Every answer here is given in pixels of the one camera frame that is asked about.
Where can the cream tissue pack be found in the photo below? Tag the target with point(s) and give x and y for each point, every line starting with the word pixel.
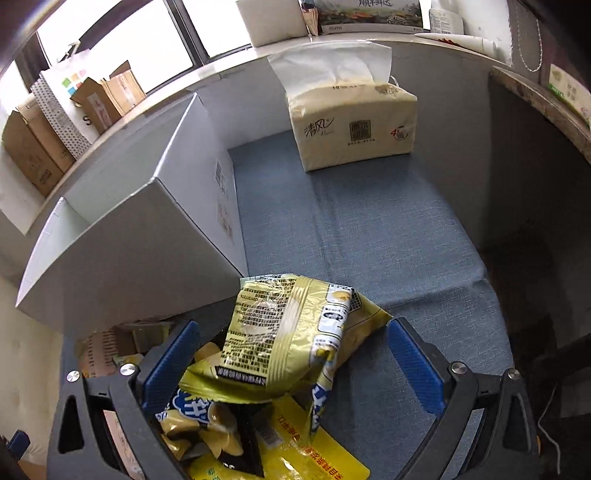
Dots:
pixel 355 124

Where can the dark blue-print chip bag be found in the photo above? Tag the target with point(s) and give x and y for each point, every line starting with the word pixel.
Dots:
pixel 198 424

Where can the pale brown snack packet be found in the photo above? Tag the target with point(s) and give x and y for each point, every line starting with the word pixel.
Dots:
pixel 99 348

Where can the yellow red-print snack packet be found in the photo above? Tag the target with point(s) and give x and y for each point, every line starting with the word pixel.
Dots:
pixel 300 452

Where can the dark window frame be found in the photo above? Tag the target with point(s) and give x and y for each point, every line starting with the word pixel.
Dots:
pixel 198 27

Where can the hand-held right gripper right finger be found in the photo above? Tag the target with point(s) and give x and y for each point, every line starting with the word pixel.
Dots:
pixel 415 369

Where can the small brown paper bag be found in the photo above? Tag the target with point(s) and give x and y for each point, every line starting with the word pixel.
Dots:
pixel 310 18

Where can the dark wooden cabinet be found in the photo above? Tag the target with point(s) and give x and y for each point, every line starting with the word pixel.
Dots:
pixel 531 207

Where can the yellow-green snack bag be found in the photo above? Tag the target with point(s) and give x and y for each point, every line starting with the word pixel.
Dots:
pixel 272 332

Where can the landscape-print carton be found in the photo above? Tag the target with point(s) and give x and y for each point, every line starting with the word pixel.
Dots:
pixel 369 16

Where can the white cardboard box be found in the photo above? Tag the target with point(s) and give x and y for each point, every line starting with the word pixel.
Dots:
pixel 138 240

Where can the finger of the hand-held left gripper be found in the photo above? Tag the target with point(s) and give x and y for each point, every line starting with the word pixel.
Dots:
pixel 19 444

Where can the white foam block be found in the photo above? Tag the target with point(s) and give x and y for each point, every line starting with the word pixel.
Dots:
pixel 270 21

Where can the white tube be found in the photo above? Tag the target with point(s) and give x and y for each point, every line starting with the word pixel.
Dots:
pixel 466 42

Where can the grey curtain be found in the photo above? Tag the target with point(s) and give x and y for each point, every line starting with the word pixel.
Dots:
pixel 524 32

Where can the green white packet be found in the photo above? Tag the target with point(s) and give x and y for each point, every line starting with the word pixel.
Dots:
pixel 570 92

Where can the tall brown cardboard box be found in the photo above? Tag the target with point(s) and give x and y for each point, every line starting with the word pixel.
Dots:
pixel 37 147

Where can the olive snack packet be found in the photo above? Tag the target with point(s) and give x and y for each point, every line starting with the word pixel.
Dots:
pixel 147 337

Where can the open brown cardboard box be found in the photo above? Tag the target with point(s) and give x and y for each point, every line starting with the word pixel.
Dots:
pixel 108 97

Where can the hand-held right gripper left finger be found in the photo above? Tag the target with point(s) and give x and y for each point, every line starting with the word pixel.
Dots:
pixel 168 369

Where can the white polka-dot paper bag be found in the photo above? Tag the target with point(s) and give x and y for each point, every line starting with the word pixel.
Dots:
pixel 60 101

